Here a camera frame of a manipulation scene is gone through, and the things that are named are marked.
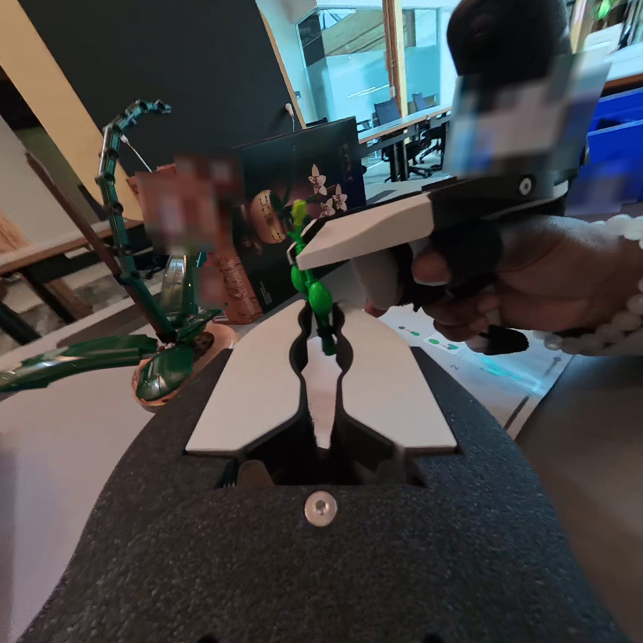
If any person's right hand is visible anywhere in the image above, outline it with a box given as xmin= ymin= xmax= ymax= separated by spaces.
xmin=364 ymin=213 xmax=643 ymax=352

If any open instruction booklet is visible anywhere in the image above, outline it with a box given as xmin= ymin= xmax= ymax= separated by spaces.
xmin=0 ymin=301 xmax=573 ymax=643

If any black board wooden frame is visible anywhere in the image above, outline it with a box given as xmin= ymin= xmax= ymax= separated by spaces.
xmin=0 ymin=0 xmax=307 ymax=222

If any wooden top office desk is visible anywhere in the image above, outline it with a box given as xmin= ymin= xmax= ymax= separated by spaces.
xmin=0 ymin=218 xmax=151 ymax=342

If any green toy flower stem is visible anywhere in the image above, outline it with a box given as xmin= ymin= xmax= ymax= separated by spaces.
xmin=287 ymin=223 xmax=338 ymax=356

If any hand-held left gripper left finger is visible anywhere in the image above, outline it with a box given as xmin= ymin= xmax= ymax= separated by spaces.
xmin=185 ymin=300 xmax=330 ymax=470

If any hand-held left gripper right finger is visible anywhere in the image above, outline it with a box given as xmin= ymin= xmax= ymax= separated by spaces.
xmin=329 ymin=301 xmax=459 ymax=470

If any blue storage bin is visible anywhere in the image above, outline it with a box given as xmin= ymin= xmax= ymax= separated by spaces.
xmin=568 ymin=85 xmax=643 ymax=212

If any toy brick potted plant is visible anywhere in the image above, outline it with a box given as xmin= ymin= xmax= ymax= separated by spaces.
xmin=0 ymin=99 xmax=239 ymax=414

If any grey desk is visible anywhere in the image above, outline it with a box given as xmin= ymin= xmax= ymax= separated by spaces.
xmin=0 ymin=176 xmax=643 ymax=643

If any white bead bracelet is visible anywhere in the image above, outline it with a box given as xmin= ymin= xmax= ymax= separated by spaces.
xmin=545 ymin=213 xmax=643 ymax=355

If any black orchid print box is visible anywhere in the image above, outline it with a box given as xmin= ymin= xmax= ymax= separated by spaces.
xmin=133 ymin=118 xmax=366 ymax=325

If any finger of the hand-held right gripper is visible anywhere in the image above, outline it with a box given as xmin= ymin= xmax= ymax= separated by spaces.
xmin=286 ymin=194 xmax=436 ymax=272

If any row of white office desks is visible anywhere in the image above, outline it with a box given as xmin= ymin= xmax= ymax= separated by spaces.
xmin=306 ymin=103 xmax=453 ymax=182

